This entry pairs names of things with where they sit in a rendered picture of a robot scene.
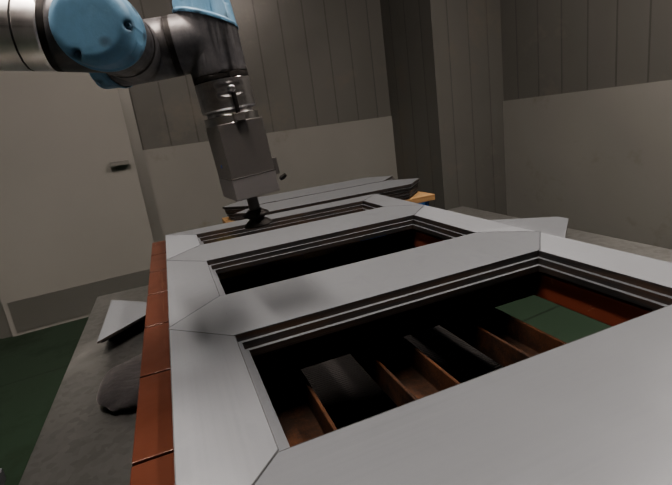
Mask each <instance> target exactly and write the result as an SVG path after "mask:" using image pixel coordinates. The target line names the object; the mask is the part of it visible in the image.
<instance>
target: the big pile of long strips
mask: <svg viewBox="0 0 672 485"><path fill-rule="evenodd" d="M419 180H420V179H419V178H413V179H399V180H394V177H393V176H381V177H367V178H360V179H355V180H349V181H344V182H338V183H333V184H328V185H322V186H317V187H311V188H306V189H300V190H295V191H289V192H284V193H278V194H273V195H267V196H262V197H258V201H259V205H260V207H262V208H264V209H267V210H269V212H268V213H267V214H266V215H269V214H274V213H279V212H284V211H289V210H294V209H299V208H304V207H309V206H314V205H319V204H325V203H330V202H335V201H340V200H345V199H350V198H355V197H360V196H365V195H370V194H380V195H384V196H388V197H392V198H397V199H401V200H408V199H410V198H411V197H413V196H414V195H415V194H416V193H417V191H418V190H417V189H418V183H419V182H420V181H419ZM223 209H225V212H226V214H228V215H227V216H229V219H231V221H232V220H234V221H238V220H244V219H246V218H243V216H244V215H245V214H246V212H247V211H248V210H249V206H248V203H247V199H245V200H242V201H238V202H236V203H233V204H230V205H227V206H224V207H223Z"/></svg>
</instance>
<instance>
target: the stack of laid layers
mask: <svg viewBox="0 0 672 485"><path fill-rule="evenodd" d="M379 207H383V206H379V205H376V204H372V203H369V202H365V201H361V202H356V203H351V204H346V205H341V206H336V207H331V208H326V209H321V210H316V211H311V212H306V213H301V214H296V215H291V216H286V217H281V218H277V219H272V220H273V222H272V223H270V224H268V225H265V226H262V227H258V228H253V229H245V228H244V227H245V225H242V226H237V227H232V228H227V229H222V230H217V231H212V232H207V233H202V234H197V237H198V240H199V242H200V245H203V244H207V243H212V242H217V241H222V240H227V239H231V238H236V237H241V236H246V235H250V234H255V233H260V232H265V231H270V230H274V229H279V228H284V227H289V226H293V225H298V224H303V223H308V222H313V221H317V220H322V219H327V218H332V217H336V216H341V215H346V214H351V213H356V212H360V211H365V210H370V209H375V208H379ZM409 229H415V230H418V231H421V232H424V233H427V234H430V235H433V236H436V237H439V238H442V239H445V240H447V239H451V238H456V237H460V236H464V235H468V234H472V233H474V232H471V231H467V230H464V229H460V228H456V227H453V226H449V225H446V224H442V223H439V222H435V221H432V220H428V219H425V218H421V217H418V216H414V215H413V216H408V217H404V218H399V219H395V220H390V221H386V222H381V223H377V224H372V225H368V226H363V227H359V228H354V229H350V230H345V231H340V232H336V233H331V234H327V235H322V236H318V237H313V238H309V239H304V240H300V241H295V242H291V243H286V244H282V245H277V246H273V247H268V248H264V249H259V250H255V251H250V252H246V253H241V254H237V255H232V256H228V257H223V258H219V259H214V260H210V261H207V263H208V266H209V268H210V271H211V273H212V276H213V279H214V281H215V284H216V286H217V289H218V292H219V294H220V296H222V295H226V294H225V292H224V290H223V287H222V285H221V283H220V280H219V278H218V275H217V274H220V273H224V272H229V271H233V270H237V269H242V268H246V267H250V266H254V265H259V264H263V263H267V262H272V261H276V260H280V259H285V258H289V257H293V256H297V255H302V254H306V253H310V252H315V251H319V250H323V249H328V248H332V247H336V246H340V245H345V244H349V243H353V242H358V241H362V240H366V239H371V238H375V237H379V236H383V235H388V234H392V233H396V232H401V231H405V230H409ZM538 271H539V272H542V273H545V274H548V275H551V276H554V277H557V278H560V279H563V280H566V281H569V282H572V283H575V284H578V285H581V286H584V287H587V288H590V289H593V290H596V291H598V292H601V293H604V294H607V295H610V296H613V297H616V298H619V299H622V300H625V301H628V302H631V303H634V304H637V305H640V306H643V307H646V308H649V309H652V310H657V309H660V308H663V307H665V306H668V305H671V304H672V289H671V288H668V287H664V286H661V285H657V284H654V283H650V282H646V281H643V280H639V279H636V278H632V277H629V276H625V275H622V274H618V273H615V272H611V271H608V270H604V269H601V268H597V267H594V266H590V265H587V264H583V263H580V262H576V261H573V260H569V259H566V258H562V257H559V256H555V255H551V254H548V253H544V252H541V251H540V250H539V251H536V252H532V253H529V254H525V255H521V256H518V257H514V258H511V259H507V260H504V261H500V262H496V263H493V264H489V265H486V266H482V267H479V268H475V269H471V270H468V271H464V272H461V273H457V274H454V275H450V276H446V277H443V278H439V279H436V280H432V281H429V282H425V283H421V284H418V285H414V286H411V287H407V288H403V289H400V290H396V291H393V292H389V293H386V294H382V295H378V296H375V297H371V298H368V299H364V300H361V301H357V302H353V303H350V304H346V305H343V306H339V307H336V308H332V309H328V310H325V311H321V312H318V313H314V314H311V315H307V316H303V317H300V318H296V319H293V320H289V321H286V322H282V323H278V324H275V325H271V326H268V327H264V328H260V329H257V330H253V331H250V332H246V333H243V334H239V335H235V336H236V339H237V341H238V344H239V346H240V349H241V352H242V354H243V357H244V359H245V362H246V365H247V367H248V370H249V372H250V375H251V378H252V380H253V383H254V386H255V388H256V391H257V393H258V396H259V399H260V401H261V404H262V406H263V409H264V412H265V414H266V417H267V419H268V422H269V425H270V427H271V430H272V432H273V435H274V438H275V440H276V443H277V445H278V448H279V450H278V451H281V450H284V449H286V448H289V447H290V446H289V443H288V441H287V438H286V436H285V434H284V431H283V429H282V427H281V424H280V422H279V420H278V417H277V415H276V412H275V410H274V408H273V405H272V403H271V401H270V398H269V396H268V394H267V391H266V389H265V386H264V384H263V382H262V379H261V377H260V375H259V372H258V370H257V368H256V365H255V363H254V360H253V358H252V357H253V356H257V355H260V354H263V353H267V352H270V351H273V350H277V349H280V348H283V347H287V346H290V345H293V344H297V343H300V342H303V341H307V340H310V339H313V338H317V337H320V336H324V335H327V334H330V333H334V332H337V331H340V330H344V329H347V328H350V327H354V326H357V325H360V324H364V323H367V322H370V321H374V320H377V319H380V318H384V317H387V316H390V315H394V314H397V313H401V312H404V311H407V310H411V309H414V308H417V307H421V306H424V305H427V304H431V303H434V302H437V301H441V300H444V299H447V298H451V297H454V296H457V295H461V294H464V293H468V292H471V291H474V290H478V289H481V288H484V287H488V286H491V285H494V284H498V283H501V282H504V281H508V280H511V279H514V278H518V277H521V276H524V275H528V274H531V273H534V272H538Z"/></svg>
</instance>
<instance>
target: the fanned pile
mask: <svg viewBox="0 0 672 485"><path fill-rule="evenodd" d="M146 306H147V302H140V301H126V300H112V301H111V304H110V306H109V309H108V312H107V315H106V318H105V321H104V324H103V327H102V329H101V332H100V335H99V338H98V341H97V343H100V342H101V343H102V342H105V341H107V340H109V339H110V338H112V337H114V336H116V335H117V334H119V333H121V332H123V331H124V330H126V329H128V328H130V327H132V326H133V325H135V324H137V323H139V322H140V321H142V320H144V319H145V317H146Z"/></svg>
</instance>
